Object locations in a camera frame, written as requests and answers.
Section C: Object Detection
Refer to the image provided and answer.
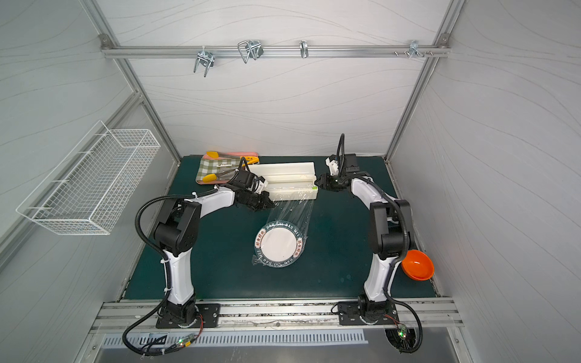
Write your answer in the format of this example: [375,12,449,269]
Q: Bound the metal bracket clamp right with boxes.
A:
[393,40,433,58]

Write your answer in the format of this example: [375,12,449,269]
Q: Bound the clear plastic wrap sheet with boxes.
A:
[252,199,315,269]

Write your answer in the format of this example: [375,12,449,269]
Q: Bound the white plate green rim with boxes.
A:
[253,220,307,269]

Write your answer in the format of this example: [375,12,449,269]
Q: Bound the orange bowl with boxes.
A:
[401,250,435,281]

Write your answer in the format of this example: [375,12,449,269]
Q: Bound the metal U-bolt clamp middle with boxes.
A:
[237,39,264,64]

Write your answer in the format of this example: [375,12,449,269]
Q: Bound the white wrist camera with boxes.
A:
[255,177,269,195]
[325,155,340,177]

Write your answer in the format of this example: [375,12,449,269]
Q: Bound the metal U-bolt clamp left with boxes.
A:
[193,48,215,77]

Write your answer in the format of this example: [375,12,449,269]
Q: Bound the white wire basket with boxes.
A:
[16,121,160,236]

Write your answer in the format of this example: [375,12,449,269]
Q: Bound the metal u-bolt clamp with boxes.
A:
[193,48,215,77]
[237,39,264,64]

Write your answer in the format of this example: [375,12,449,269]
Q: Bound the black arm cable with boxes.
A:
[330,133,424,354]
[121,156,253,357]

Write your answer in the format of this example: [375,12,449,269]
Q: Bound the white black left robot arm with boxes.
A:
[153,170,275,326]

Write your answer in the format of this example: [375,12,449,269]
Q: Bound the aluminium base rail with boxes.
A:
[90,297,464,334]

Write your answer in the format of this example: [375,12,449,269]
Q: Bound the aluminium top rail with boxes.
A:
[101,43,452,60]

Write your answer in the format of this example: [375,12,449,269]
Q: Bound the pink tray checkered cloth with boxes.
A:
[195,151,260,185]

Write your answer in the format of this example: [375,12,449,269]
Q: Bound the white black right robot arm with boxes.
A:
[316,154,412,325]

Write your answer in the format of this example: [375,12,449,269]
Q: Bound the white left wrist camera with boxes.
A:
[255,177,269,195]

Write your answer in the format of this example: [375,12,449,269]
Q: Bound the yellow handled tongs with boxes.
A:
[199,156,260,184]

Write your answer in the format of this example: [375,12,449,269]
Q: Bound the white slotted vent strip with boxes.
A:
[128,329,368,349]

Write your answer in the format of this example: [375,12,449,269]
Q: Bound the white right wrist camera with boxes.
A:
[325,155,340,177]

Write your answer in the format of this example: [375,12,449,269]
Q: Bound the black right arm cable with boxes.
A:
[330,133,424,354]

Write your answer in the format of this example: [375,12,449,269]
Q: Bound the small metal hook clamp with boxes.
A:
[299,40,309,59]

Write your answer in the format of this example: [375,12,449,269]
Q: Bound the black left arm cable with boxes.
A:
[121,156,253,357]

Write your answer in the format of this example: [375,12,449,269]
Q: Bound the cream plastic wrap dispenser box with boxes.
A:
[250,162,319,202]

